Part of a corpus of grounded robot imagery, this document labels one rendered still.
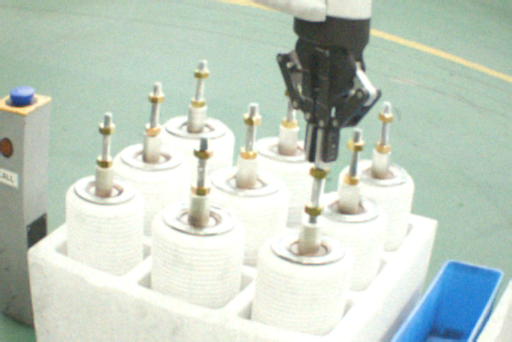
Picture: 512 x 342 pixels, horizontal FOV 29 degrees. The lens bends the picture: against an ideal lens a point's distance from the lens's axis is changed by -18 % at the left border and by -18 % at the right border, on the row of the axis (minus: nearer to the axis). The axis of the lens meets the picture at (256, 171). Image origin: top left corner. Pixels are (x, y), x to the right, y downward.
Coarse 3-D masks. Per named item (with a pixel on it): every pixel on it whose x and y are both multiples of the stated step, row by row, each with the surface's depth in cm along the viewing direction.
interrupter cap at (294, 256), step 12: (276, 240) 115; (288, 240) 115; (324, 240) 116; (336, 240) 116; (276, 252) 112; (288, 252) 113; (300, 252) 114; (324, 252) 114; (336, 252) 114; (300, 264) 111; (312, 264) 111; (324, 264) 111
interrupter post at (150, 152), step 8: (144, 136) 131; (152, 136) 131; (160, 136) 131; (144, 144) 131; (152, 144) 131; (160, 144) 132; (144, 152) 131; (152, 152) 131; (144, 160) 132; (152, 160) 131
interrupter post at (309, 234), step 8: (304, 224) 113; (312, 224) 113; (320, 224) 113; (304, 232) 113; (312, 232) 113; (320, 232) 113; (304, 240) 113; (312, 240) 113; (320, 240) 114; (304, 248) 113; (312, 248) 113
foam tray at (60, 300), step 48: (48, 240) 124; (144, 240) 129; (432, 240) 141; (48, 288) 121; (96, 288) 118; (144, 288) 117; (240, 288) 125; (384, 288) 122; (48, 336) 124; (96, 336) 120; (144, 336) 117; (192, 336) 114; (240, 336) 112; (288, 336) 111; (336, 336) 111; (384, 336) 129
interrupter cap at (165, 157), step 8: (128, 152) 133; (136, 152) 133; (160, 152) 134; (168, 152) 134; (176, 152) 134; (128, 160) 131; (136, 160) 131; (160, 160) 132; (168, 160) 132; (176, 160) 132; (136, 168) 129; (144, 168) 129; (152, 168) 129; (160, 168) 129; (168, 168) 130
